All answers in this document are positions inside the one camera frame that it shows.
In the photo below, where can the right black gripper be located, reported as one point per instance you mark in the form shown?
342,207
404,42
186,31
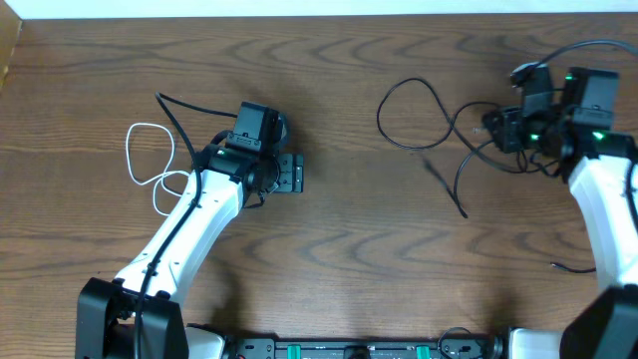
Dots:
503,136

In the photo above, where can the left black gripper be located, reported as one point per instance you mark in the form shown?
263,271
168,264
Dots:
293,180

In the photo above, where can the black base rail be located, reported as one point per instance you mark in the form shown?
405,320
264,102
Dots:
454,343

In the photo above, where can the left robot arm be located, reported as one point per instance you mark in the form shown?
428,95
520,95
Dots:
138,313

